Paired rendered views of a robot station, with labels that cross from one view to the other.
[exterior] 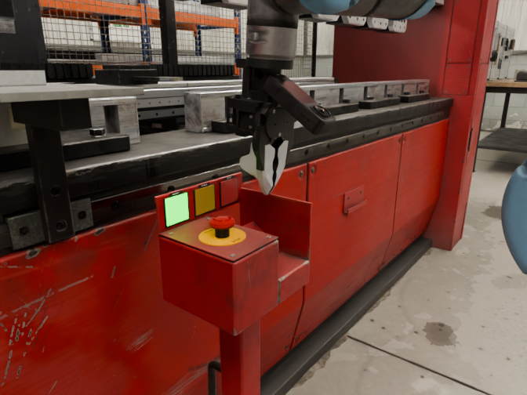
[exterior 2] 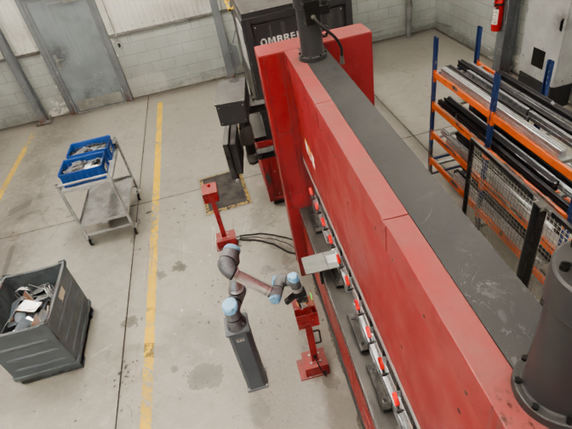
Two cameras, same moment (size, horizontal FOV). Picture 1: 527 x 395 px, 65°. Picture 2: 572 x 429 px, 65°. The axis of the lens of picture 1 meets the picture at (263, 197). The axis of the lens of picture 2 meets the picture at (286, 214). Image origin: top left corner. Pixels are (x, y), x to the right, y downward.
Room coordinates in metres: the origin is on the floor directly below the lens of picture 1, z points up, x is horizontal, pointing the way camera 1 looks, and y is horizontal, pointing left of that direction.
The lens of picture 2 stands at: (2.24, -1.41, 3.38)
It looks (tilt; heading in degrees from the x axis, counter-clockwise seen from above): 38 degrees down; 138
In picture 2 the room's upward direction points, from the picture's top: 12 degrees counter-clockwise
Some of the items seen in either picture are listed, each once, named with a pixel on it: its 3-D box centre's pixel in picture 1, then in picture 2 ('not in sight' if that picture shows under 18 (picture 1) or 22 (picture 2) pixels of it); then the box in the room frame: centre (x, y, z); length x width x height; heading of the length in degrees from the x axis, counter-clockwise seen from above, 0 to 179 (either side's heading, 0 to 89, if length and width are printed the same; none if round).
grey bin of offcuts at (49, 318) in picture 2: not in sight; (42, 322); (-1.60, -1.23, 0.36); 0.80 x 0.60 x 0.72; 143
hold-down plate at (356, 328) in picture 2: (257, 121); (357, 332); (1.12, 0.02, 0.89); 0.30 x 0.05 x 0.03; 141
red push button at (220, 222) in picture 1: (222, 229); not in sight; (0.58, 0.06, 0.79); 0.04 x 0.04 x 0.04
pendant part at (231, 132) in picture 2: not in sight; (234, 149); (-0.64, 0.74, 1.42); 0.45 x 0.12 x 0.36; 134
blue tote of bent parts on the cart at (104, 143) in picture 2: not in sight; (91, 151); (-3.07, 0.39, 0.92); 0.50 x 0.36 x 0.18; 53
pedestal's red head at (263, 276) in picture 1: (238, 243); (305, 310); (0.63, 0.04, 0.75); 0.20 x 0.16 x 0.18; 142
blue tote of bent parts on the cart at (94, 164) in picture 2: not in sight; (84, 168); (-2.75, 0.12, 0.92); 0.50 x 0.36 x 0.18; 53
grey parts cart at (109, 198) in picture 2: not in sight; (103, 191); (-2.87, 0.24, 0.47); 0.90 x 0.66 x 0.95; 143
